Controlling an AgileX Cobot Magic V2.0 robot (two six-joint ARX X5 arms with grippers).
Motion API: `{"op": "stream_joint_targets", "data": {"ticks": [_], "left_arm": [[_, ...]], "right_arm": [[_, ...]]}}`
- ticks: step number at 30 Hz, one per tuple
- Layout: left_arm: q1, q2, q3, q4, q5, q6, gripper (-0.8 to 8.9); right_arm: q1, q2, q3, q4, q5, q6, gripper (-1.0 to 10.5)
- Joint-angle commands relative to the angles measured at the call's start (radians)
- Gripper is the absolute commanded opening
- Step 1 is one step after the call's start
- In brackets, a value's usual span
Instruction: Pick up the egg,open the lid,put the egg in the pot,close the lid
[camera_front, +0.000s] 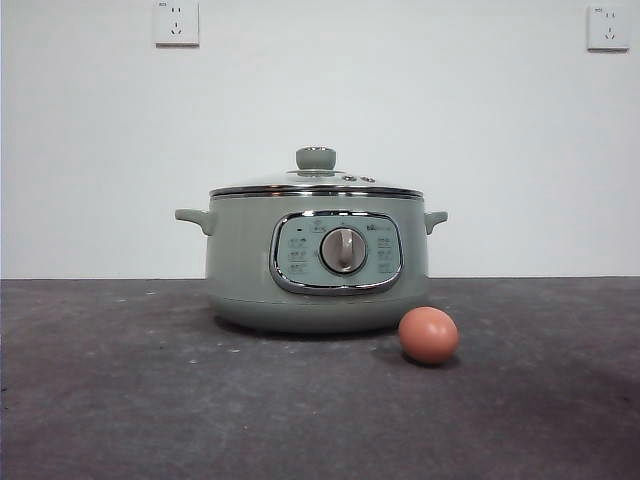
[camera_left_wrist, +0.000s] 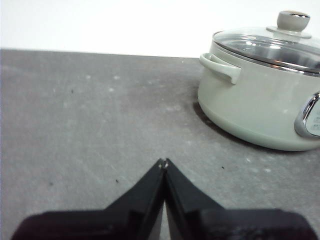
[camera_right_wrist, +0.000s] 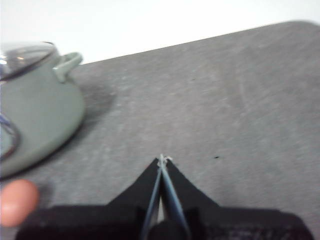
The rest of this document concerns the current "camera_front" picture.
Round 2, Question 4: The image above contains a brown egg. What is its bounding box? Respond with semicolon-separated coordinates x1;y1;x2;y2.
398;306;460;366

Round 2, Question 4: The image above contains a glass lid with green knob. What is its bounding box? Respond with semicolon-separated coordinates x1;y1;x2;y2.
208;145;424;201

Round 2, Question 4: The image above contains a sage green electric pot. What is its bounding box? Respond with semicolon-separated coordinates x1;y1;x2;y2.
174;193;449;335

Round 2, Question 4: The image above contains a white wall socket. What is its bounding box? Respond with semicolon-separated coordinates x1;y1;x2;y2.
152;0;201;49
586;5;631;53

